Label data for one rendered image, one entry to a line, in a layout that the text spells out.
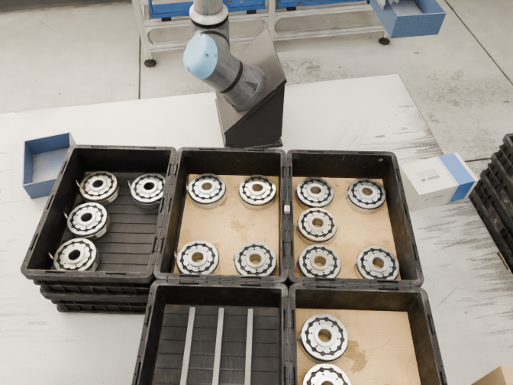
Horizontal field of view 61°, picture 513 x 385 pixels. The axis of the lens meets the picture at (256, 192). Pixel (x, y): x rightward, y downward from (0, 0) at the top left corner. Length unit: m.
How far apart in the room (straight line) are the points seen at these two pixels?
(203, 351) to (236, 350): 0.07
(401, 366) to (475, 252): 0.49
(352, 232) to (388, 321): 0.25
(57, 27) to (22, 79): 0.61
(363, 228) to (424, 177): 0.31
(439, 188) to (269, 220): 0.53
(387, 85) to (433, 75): 1.38
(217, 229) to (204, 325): 0.26
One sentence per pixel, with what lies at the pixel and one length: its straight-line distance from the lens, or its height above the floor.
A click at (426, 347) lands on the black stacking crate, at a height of 0.90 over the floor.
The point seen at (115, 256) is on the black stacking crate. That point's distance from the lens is 1.17.
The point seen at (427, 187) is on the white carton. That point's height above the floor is 0.79.
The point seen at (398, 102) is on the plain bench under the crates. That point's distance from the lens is 1.77.
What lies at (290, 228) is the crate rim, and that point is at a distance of 1.04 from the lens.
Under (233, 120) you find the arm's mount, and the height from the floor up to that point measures 0.84.
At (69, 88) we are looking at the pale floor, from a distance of 3.11.
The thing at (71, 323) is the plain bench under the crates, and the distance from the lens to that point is 1.27.
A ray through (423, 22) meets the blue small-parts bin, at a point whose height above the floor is 1.11.
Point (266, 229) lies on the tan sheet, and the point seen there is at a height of 0.83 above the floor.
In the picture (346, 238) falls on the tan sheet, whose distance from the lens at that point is 1.16.
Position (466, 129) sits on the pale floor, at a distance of 2.86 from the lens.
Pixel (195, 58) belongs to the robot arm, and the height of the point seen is 1.06.
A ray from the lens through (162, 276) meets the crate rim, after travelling 0.99.
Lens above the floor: 1.80
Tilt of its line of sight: 53 degrees down
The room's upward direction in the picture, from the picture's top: straight up
